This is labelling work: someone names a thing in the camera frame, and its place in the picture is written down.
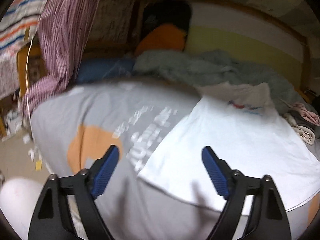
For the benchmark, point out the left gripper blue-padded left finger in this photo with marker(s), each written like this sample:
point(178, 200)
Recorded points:
point(52, 216)

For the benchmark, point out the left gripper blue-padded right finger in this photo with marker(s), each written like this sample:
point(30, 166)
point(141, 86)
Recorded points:
point(267, 217)

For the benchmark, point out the white t-shirt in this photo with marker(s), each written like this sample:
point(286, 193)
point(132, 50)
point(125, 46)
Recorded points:
point(242, 126)

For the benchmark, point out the cream folded garment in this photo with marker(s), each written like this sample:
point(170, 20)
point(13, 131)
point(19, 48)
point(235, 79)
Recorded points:
point(306, 134)

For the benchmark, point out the grey printed bed sheet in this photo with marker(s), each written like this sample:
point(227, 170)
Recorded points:
point(77, 127)

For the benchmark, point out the dark grey folded garment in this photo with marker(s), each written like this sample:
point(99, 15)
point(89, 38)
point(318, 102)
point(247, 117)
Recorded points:
point(300, 121)

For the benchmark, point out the pink folded garment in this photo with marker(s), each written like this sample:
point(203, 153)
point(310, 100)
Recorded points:
point(300, 110)

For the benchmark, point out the blue cloth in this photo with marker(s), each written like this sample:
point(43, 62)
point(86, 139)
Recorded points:
point(101, 69)

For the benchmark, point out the grey-green crumpled blanket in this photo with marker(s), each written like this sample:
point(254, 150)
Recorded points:
point(214, 67)

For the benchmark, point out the yellow-green white headboard cushion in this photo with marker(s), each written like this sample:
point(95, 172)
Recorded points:
point(245, 37)

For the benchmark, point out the striped multicolour fabric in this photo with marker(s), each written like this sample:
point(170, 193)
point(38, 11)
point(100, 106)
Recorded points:
point(22, 16)

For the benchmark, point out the orange pillow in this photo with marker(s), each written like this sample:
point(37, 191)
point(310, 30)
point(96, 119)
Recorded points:
point(164, 37)

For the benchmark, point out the maroon striped hanging cloth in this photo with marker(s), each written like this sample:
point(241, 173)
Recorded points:
point(63, 32)

